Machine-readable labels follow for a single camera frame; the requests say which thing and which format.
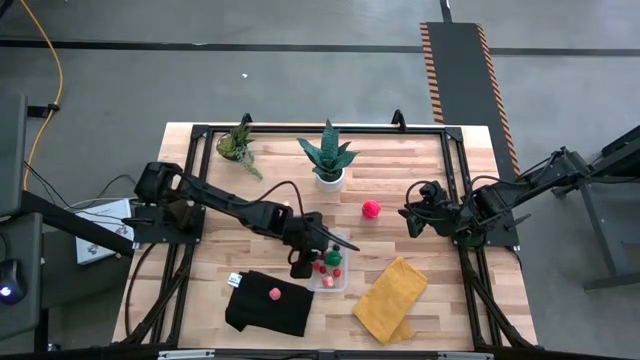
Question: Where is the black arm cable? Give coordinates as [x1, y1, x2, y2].
[239, 179, 306, 221]
[404, 178, 501, 214]

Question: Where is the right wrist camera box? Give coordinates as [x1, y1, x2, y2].
[407, 214, 427, 239]

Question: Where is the grey flat panel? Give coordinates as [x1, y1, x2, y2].
[0, 93, 29, 217]

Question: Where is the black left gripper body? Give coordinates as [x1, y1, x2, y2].
[282, 212, 331, 254]

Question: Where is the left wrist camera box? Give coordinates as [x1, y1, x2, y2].
[288, 248, 315, 280]

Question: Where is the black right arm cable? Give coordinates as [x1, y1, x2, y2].
[404, 178, 501, 214]

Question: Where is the black floor strip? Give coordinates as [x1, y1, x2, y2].
[0, 37, 640, 56]

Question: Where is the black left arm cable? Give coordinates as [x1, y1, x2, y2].
[239, 179, 306, 221]

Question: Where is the white printed box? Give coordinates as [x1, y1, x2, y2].
[74, 198, 136, 266]

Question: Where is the dark grey side table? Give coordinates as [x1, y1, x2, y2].
[551, 124, 640, 292]
[0, 189, 136, 346]

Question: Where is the black folded cloth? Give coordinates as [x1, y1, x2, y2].
[224, 269, 315, 338]

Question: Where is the black metal table frame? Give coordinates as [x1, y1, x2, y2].
[112, 108, 539, 351]

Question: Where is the black striped-edge floor mat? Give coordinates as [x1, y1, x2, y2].
[418, 20, 525, 191]

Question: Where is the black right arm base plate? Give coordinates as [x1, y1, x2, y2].
[448, 219, 521, 249]

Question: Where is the snake plant in white pot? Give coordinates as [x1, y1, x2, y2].
[296, 118, 360, 194]

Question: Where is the yellow floor cable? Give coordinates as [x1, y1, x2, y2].
[18, 0, 65, 192]

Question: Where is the red toy tomato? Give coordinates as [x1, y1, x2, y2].
[361, 199, 383, 220]

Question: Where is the yellow folded cloth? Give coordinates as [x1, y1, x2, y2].
[352, 256, 430, 345]

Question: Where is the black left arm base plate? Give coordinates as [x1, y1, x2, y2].
[132, 203, 207, 245]

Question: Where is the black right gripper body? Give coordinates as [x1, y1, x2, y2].
[418, 180, 462, 238]

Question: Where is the black computer mouse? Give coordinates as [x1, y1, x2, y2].
[0, 258, 27, 305]

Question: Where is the black cable clamp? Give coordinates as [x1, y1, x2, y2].
[27, 102, 61, 120]

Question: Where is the clear plastic container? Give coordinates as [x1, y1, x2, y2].
[305, 229, 350, 294]

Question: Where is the dark hose under table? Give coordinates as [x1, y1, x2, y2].
[124, 242, 157, 337]

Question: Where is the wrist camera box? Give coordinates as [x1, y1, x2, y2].
[407, 214, 427, 239]
[288, 248, 315, 280]

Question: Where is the trailing succulent in dark pot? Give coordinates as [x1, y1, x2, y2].
[215, 119, 265, 181]

